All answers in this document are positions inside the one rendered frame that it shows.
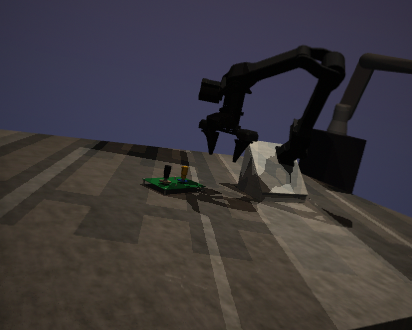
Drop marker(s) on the green circuit board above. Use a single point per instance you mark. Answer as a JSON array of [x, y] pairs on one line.
[[171, 183]]

